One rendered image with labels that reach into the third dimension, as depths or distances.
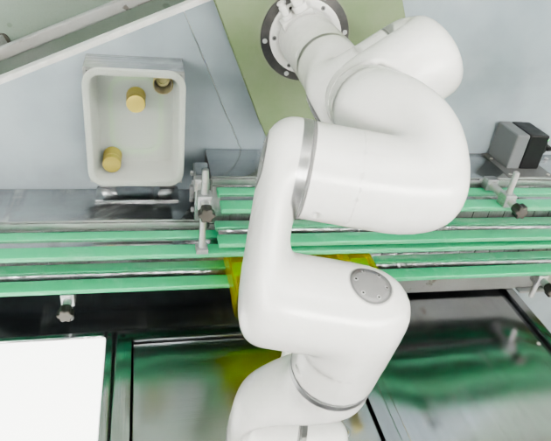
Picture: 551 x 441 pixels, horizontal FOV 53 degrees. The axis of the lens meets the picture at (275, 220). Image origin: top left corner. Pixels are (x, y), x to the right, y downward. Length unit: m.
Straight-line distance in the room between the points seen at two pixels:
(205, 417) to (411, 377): 0.42
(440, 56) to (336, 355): 0.33
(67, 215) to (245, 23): 0.48
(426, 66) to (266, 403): 0.39
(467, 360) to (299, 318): 0.83
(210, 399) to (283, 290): 0.58
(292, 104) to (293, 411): 0.63
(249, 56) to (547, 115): 0.73
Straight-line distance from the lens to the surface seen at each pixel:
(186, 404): 0.99
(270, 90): 1.03
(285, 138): 0.44
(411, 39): 0.63
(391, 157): 0.45
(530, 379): 1.27
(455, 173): 0.47
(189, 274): 1.10
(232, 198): 1.01
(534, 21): 1.31
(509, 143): 1.31
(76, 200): 1.15
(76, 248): 1.05
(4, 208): 1.15
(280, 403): 0.58
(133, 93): 1.05
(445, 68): 0.63
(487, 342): 1.31
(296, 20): 0.95
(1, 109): 1.15
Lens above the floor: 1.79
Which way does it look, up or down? 55 degrees down
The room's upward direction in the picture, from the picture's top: 160 degrees clockwise
